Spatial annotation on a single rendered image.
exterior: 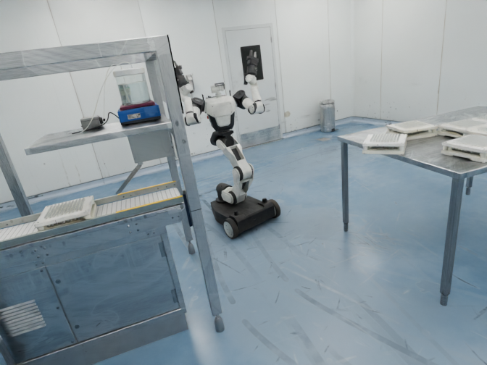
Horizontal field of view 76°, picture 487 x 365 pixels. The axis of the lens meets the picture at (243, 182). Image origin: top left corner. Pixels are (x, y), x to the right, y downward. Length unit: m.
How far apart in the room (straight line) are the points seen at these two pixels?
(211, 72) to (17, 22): 2.75
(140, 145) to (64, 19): 3.82
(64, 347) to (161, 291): 0.60
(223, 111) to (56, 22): 3.19
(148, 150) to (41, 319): 1.06
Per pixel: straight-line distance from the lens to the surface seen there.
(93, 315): 2.09
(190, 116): 2.71
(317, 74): 6.89
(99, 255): 1.88
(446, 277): 2.26
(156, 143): 1.83
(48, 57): 1.55
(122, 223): 1.74
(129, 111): 1.66
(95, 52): 1.53
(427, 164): 2.04
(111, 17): 5.50
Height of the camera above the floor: 1.54
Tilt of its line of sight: 21 degrees down
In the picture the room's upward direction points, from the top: 8 degrees counter-clockwise
